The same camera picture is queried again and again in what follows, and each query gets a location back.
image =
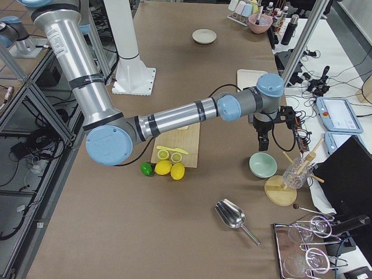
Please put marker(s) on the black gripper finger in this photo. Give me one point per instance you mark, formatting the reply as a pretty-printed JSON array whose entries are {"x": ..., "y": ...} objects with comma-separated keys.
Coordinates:
[{"x": 263, "y": 142}]

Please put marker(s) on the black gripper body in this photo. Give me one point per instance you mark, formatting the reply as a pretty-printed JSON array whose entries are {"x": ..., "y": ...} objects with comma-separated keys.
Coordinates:
[{"x": 260, "y": 127}]

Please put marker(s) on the cream shallow plate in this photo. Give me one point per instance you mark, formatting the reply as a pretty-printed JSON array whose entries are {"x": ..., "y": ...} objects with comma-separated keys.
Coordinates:
[{"x": 204, "y": 36}]

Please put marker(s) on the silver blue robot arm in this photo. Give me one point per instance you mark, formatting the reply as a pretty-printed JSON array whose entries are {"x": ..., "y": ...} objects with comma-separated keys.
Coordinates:
[{"x": 110, "y": 135}]

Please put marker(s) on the cream rabbit tray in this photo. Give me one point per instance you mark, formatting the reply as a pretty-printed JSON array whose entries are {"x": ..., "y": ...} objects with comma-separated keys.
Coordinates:
[{"x": 248, "y": 78}]

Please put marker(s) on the metal glass rack tray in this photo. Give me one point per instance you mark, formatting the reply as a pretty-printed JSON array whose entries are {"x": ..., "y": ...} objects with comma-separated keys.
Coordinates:
[{"x": 301, "y": 248}]

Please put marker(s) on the mint green bowl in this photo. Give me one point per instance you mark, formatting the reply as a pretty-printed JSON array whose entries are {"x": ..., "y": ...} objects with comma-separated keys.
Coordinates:
[{"x": 262, "y": 165}]

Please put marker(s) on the clear patterned glass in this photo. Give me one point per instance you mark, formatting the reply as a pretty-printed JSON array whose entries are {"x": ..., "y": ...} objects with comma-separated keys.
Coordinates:
[{"x": 295, "y": 176}]

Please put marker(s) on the wooden cup rack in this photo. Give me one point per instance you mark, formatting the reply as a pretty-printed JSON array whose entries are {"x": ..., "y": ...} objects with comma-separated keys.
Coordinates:
[{"x": 278, "y": 192}]

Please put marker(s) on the blue teach pendant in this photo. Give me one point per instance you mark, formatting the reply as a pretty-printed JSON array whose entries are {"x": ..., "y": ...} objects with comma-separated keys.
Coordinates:
[
  {"x": 337, "y": 115},
  {"x": 333, "y": 140}
]

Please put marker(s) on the wooden cutting board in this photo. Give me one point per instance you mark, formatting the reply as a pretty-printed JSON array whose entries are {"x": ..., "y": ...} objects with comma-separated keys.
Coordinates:
[{"x": 186, "y": 139}]

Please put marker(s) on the metal scoop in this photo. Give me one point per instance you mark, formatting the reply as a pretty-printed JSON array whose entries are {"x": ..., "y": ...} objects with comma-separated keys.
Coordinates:
[{"x": 233, "y": 217}]

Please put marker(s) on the lemon half right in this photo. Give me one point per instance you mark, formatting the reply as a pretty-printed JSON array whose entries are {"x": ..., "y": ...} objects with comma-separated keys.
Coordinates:
[{"x": 176, "y": 157}]

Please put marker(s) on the lemon half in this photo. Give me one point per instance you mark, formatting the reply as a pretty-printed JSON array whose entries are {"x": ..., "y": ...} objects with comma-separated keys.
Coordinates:
[
  {"x": 176, "y": 157},
  {"x": 163, "y": 154}
]

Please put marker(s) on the black monitor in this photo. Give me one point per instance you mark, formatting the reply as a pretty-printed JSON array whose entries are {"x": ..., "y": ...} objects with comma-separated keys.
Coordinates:
[{"x": 347, "y": 178}]

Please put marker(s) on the whole yellow lemon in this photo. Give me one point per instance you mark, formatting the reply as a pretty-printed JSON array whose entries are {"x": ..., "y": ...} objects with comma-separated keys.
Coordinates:
[
  {"x": 163, "y": 167},
  {"x": 177, "y": 171}
]

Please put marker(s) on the lemon half left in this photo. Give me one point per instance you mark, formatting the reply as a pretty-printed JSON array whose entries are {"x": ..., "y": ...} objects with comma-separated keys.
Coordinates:
[{"x": 163, "y": 154}]

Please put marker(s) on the pink bowl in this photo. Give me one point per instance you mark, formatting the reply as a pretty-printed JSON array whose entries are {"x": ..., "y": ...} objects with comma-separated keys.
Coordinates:
[{"x": 265, "y": 23}]

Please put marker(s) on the yellow plastic knife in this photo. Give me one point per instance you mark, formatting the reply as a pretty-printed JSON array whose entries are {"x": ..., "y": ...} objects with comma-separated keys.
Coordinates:
[{"x": 179, "y": 150}]

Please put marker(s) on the black thermos bottle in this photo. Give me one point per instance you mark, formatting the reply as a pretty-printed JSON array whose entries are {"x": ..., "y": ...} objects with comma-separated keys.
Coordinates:
[{"x": 290, "y": 29}]

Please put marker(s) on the pastel cup rack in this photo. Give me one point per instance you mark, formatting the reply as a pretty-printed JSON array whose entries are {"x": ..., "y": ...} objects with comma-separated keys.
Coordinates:
[{"x": 241, "y": 10}]

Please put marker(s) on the green lime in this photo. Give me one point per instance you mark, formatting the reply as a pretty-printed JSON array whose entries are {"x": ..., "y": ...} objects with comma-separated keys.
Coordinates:
[{"x": 146, "y": 168}]

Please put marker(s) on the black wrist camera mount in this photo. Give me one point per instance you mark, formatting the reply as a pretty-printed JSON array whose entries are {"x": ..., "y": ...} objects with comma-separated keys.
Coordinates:
[{"x": 291, "y": 118}]

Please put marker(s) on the aluminium frame post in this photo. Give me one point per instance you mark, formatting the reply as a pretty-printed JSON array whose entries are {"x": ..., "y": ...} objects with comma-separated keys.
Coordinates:
[{"x": 311, "y": 23}]

